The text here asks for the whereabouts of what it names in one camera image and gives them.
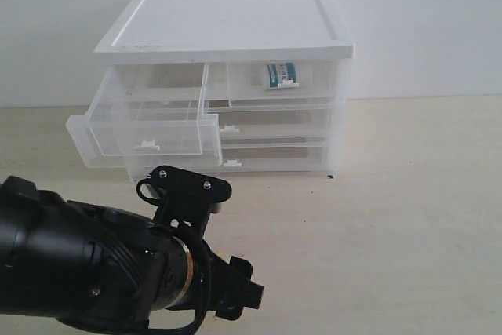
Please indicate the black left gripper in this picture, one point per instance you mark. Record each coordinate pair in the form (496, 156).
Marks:
(231, 288)

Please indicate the white blue medicine bottle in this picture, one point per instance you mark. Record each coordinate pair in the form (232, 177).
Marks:
(279, 76)

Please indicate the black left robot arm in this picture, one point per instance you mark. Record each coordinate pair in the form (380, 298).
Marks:
(105, 270)

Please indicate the clear bottom wide drawer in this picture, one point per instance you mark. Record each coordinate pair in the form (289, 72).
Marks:
(278, 159)

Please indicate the clear wide drawer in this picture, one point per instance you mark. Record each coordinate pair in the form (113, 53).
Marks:
(269, 124)
(278, 159)

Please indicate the clear middle wide drawer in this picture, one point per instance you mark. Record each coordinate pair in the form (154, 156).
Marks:
(269, 124)

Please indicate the white plastic drawer cabinet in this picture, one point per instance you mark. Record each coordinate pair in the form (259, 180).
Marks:
(223, 32)

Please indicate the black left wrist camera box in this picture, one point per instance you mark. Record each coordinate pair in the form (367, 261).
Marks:
(182, 195)

